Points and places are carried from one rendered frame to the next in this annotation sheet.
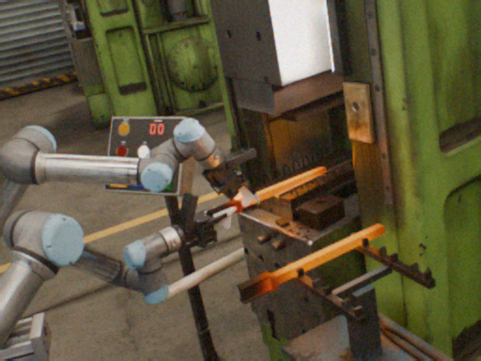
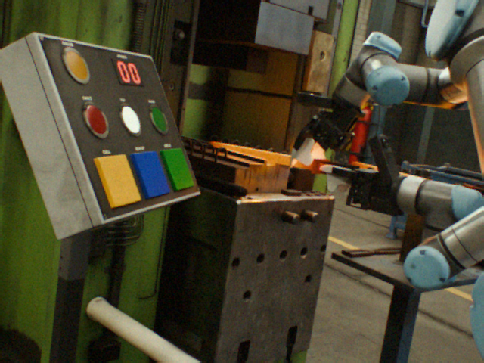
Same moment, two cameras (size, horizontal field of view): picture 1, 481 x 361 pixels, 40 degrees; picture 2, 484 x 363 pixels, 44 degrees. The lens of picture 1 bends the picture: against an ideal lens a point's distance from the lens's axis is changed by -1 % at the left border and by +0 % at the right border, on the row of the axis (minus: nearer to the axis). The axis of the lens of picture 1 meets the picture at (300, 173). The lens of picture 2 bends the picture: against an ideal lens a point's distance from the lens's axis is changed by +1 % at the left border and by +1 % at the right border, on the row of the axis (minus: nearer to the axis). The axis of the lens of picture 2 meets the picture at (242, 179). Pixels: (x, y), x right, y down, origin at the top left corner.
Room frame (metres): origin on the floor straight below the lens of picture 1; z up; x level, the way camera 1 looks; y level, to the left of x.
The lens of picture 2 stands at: (2.24, 1.53, 1.17)
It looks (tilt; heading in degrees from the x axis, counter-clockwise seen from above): 9 degrees down; 261
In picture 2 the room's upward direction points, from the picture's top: 9 degrees clockwise
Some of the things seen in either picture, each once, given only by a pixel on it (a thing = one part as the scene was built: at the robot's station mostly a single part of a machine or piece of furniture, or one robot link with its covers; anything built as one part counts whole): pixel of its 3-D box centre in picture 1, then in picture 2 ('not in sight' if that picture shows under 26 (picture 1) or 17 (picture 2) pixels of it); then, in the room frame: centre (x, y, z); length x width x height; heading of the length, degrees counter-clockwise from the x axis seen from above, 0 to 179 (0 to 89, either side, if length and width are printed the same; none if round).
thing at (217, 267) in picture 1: (210, 271); (157, 348); (2.17, 0.39, 0.62); 0.44 x 0.05 x 0.05; 128
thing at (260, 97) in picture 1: (304, 78); (225, 26); (2.08, -0.06, 1.32); 0.42 x 0.20 x 0.10; 128
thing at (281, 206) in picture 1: (318, 180); (206, 160); (2.08, -0.06, 0.96); 0.42 x 0.20 x 0.09; 128
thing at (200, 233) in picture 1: (193, 232); (378, 190); (1.75, 0.34, 0.99); 0.12 x 0.08 x 0.09; 128
